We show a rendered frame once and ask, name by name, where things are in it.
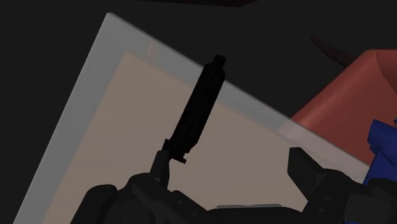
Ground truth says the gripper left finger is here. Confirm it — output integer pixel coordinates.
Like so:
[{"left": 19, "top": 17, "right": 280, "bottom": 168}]
[{"left": 70, "top": 150, "right": 225, "bottom": 224}]

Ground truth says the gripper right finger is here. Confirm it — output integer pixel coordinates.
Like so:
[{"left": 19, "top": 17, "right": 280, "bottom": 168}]
[{"left": 287, "top": 147, "right": 397, "bottom": 224}]

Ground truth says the blue blocky object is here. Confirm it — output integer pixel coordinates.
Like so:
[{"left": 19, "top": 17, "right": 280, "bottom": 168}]
[{"left": 362, "top": 118, "right": 397, "bottom": 186}]

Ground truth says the beige table with grey rim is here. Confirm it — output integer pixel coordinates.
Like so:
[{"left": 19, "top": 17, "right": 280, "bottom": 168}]
[{"left": 12, "top": 12, "right": 370, "bottom": 224}]

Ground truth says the black long cylindrical object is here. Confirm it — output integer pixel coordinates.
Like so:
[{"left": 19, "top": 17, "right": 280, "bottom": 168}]
[{"left": 162, "top": 54, "right": 227, "bottom": 164}]

